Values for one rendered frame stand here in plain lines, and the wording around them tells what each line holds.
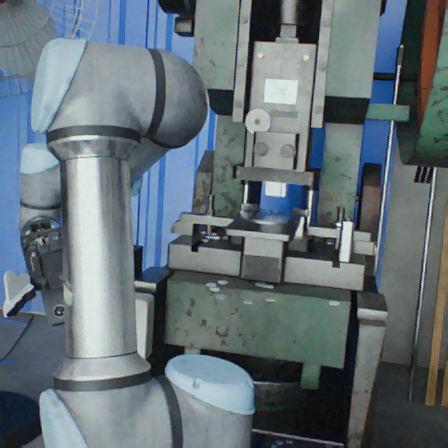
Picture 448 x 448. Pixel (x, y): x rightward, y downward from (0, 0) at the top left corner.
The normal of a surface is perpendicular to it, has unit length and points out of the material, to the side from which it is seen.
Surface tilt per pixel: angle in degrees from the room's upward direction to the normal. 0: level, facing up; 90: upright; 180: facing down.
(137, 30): 90
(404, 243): 90
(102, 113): 75
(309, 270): 90
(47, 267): 98
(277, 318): 90
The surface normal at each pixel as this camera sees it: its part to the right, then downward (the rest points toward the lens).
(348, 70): -0.19, 0.15
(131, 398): 0.69, -0.09
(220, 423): 0.33, 0.13
